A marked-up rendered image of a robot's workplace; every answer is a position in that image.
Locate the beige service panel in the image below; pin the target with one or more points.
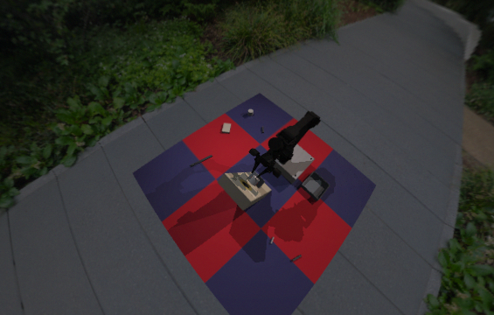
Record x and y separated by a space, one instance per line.
238 187

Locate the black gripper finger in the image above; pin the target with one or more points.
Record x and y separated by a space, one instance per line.
265 171
255 165

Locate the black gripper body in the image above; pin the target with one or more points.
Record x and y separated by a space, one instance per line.
275 171

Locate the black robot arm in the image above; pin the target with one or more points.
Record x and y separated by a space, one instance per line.
287 139

